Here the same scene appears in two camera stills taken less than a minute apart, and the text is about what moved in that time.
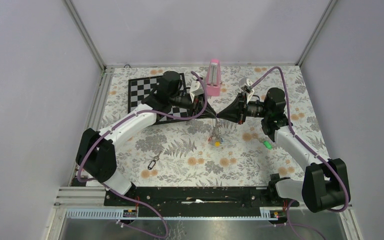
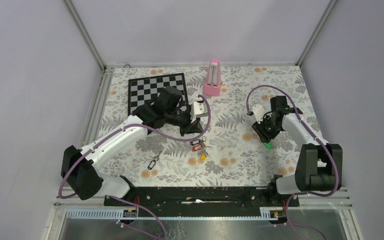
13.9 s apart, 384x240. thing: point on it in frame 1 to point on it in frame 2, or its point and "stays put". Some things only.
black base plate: [200, 198] stays put
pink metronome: [213, 80] stays put
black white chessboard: [140, 88] stays put
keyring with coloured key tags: [216, 135] to [200, 146]
